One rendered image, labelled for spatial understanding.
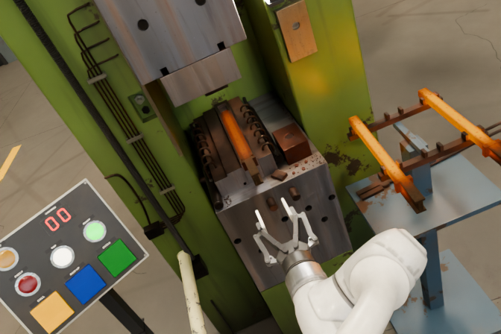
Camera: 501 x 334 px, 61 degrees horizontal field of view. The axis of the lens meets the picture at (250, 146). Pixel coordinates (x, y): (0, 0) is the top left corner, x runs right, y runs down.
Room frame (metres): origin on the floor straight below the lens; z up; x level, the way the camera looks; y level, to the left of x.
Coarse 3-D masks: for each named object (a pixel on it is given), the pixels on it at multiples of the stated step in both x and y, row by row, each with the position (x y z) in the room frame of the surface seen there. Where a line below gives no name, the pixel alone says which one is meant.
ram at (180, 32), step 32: (96, 0) 1.04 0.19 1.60; (128, 0) 1.04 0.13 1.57; (160, 0) 1.04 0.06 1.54; (192, 0) 1.05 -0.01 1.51; (224, 0) 1.05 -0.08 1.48; (128, 32) 1.04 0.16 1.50; (160, 32) 1.04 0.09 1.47; (192, 32) 1.04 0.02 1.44; (224, 32) 1.05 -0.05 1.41; (160, 64) 1.04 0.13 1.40
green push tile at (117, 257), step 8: (120, 240) 0.89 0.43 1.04; (112, 248) 0.88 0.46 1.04; (120, 248) 0.88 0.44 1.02; (104, 256) 0.86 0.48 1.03; (112, 256) 0.86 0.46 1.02; (120, 256) 0.87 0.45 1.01; (128, 256) 0.87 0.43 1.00; (104, 264) 0.85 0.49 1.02; (112, 264) 0.85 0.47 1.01; (120, 264) 0.85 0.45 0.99; (128, 264) 0.85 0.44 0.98; (112, 272) 0.84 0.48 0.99; (120, 272) 0.84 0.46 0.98
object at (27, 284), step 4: (28, 276) 0.83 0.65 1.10; (32, 276) 0.83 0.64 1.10; (20, 280) 0.82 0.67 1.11; (24, 280) 0.82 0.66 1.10; (28, 280) 0.82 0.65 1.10; (32, 280) 0.82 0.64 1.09; (36, 280) 0.82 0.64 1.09; (20, 284) 0.82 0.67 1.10; (24, 284) 0.81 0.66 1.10; (28, 284) 0.82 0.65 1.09; (32, 284) 0.82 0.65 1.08; (36, 284) 0.82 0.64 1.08; (20, 288) 0.81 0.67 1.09; (24, 288) 0.81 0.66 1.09; (28, 288) 0.81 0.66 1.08; (32, 288) 0.81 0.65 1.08; (36, 288) 0.81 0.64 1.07; (24, 292) 0.80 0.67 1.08; (28, 292) 0.80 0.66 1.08
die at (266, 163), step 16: (208, 112) 1.45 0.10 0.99; (240, 112) 1.35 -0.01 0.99; (208, 128) 1.35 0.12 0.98; (224, 128) 1.27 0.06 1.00; (240, 128) 1.23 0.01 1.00; (256, 128) 1.21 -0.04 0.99; (208, 144) 1.25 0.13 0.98; (224, 144) 1.20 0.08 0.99; (256, 144) 1.12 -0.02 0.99; (208, 160) 1.16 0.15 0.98; (224, 160) 1.11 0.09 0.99; (240, 160) 1.06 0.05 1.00; (256, 160) 1.05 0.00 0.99; (272, 160) 1.05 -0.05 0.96; (224, 176) 1.05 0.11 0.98; (240, 176) 1.04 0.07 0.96; (224, 192) 1.04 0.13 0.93
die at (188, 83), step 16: (224, 48) 1.05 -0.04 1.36; (192, 64) 1.04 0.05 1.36; (208, 64) 1.04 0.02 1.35; (224, 64) 1.05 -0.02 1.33; (160, 80) 1.04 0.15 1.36; (176, 80) 1.04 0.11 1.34; (192, 80) 1.04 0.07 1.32; (208, 80) 1.04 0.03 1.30; (224, 80) 1.05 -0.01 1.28; (176, 96) 1.04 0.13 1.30; (192, 96) 1.04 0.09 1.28
